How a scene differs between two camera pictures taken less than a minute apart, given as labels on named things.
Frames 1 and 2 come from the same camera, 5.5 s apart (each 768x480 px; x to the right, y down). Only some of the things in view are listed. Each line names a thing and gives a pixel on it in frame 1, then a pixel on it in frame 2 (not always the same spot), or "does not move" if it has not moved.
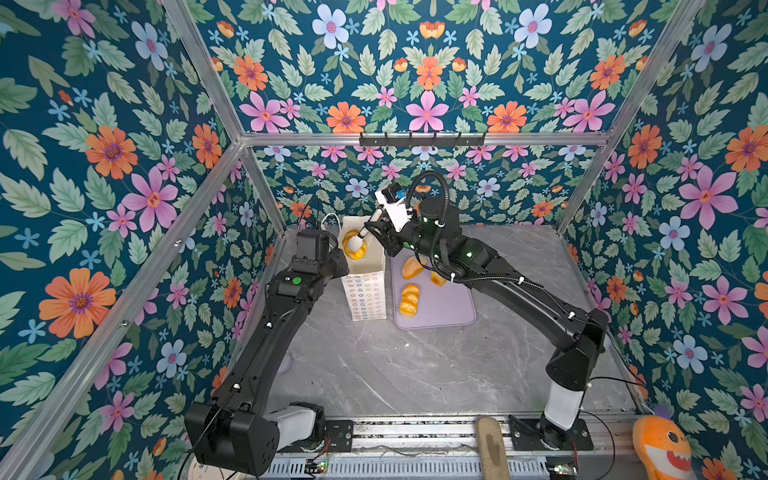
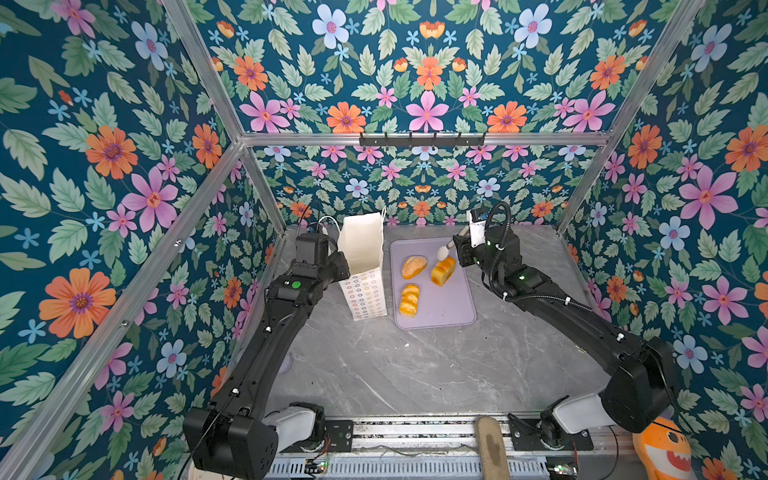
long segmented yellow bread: (409, 300) does not move
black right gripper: (389, 238) -> (464, 250)
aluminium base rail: (434, 448) does not move
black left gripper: (342, 265) does not move
